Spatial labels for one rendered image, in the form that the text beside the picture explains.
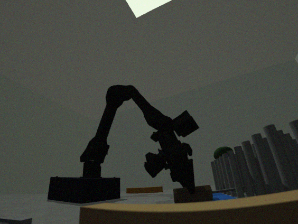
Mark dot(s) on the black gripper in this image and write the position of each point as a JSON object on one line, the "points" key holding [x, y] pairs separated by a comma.
{"points": [[181, 168]]}

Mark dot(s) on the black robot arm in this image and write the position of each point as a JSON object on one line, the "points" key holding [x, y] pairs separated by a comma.
{"points": [[97, 148]]}

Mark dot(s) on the orange-brown flat bar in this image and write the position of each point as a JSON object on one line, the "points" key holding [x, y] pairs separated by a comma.
{"points": [[144, 190]]}

